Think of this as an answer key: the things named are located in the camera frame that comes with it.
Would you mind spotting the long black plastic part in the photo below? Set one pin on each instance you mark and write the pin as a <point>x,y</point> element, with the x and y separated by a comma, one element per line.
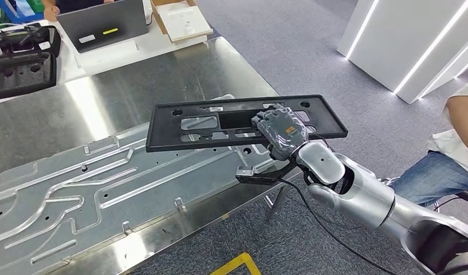
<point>161,129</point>

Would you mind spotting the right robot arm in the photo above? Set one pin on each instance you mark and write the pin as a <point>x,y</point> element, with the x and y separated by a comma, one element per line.
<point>370,197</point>

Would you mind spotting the person's forearm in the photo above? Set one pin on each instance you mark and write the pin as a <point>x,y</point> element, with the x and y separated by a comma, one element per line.
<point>461,125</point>

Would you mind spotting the stainless steel workbench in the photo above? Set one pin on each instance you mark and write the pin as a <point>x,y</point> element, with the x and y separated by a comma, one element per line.
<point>161,76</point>

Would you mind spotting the yellow floor tape square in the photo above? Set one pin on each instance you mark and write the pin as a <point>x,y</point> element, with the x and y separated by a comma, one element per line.
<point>237,260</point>

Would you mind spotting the white foam sheet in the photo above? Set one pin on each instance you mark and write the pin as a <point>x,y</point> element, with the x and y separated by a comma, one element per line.
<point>184,22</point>

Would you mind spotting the stamped sheet metal panel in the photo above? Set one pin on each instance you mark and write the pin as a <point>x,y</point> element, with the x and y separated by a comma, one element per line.
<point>104,182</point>

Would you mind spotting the brown cardboard box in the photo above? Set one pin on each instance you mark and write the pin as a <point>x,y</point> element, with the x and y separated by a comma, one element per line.
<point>157,19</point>

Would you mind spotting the dark grey laptop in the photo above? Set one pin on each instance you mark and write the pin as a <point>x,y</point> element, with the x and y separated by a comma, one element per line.
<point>104,22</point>

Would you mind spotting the white table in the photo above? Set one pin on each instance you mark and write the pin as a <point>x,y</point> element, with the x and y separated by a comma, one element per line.
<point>66,72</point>

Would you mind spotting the person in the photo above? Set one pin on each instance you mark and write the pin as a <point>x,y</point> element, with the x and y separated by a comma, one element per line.
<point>78,4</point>
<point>427,178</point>

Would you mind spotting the person's hand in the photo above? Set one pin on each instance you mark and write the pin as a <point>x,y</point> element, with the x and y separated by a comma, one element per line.
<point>50,13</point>

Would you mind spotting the black open carrying case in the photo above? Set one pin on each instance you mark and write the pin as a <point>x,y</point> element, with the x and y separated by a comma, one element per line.
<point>21,76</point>

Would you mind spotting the blue plastic bin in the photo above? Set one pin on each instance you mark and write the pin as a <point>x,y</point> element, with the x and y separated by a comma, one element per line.
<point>13,15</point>

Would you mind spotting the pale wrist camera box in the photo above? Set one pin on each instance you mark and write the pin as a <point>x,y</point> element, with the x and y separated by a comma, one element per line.
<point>245,171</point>

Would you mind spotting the white illuminated wall panels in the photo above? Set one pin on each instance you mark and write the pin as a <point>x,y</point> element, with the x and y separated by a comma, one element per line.
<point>389,41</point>

